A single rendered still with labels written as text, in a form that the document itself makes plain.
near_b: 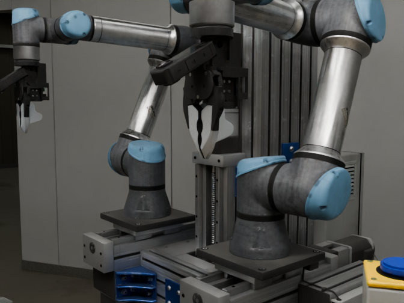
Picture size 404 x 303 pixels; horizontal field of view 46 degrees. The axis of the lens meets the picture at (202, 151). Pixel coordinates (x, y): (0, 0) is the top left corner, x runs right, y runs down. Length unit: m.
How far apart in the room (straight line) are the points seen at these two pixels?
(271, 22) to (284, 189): 0.37
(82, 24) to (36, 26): 0.17
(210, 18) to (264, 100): 0.59
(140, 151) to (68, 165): 2.43
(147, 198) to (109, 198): 2.24
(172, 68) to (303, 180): 0.44
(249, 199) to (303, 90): 0.47
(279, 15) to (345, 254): 0.68
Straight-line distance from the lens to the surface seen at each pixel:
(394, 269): 0.54
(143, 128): 1.63
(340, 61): 1.13
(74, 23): 1.40
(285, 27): 1.17
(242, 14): 1.05
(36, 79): 1.53
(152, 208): 1.49
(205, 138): 0.78
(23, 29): 1.52
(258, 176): 1.10
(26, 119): 1.51
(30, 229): 4.23
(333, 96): 1.10
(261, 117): 1.33
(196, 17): 0.79
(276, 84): 1.37
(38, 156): 4.05
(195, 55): 0.75
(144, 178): 1.49
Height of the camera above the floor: 1.40
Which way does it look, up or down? 6 degrees down
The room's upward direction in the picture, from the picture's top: straight up
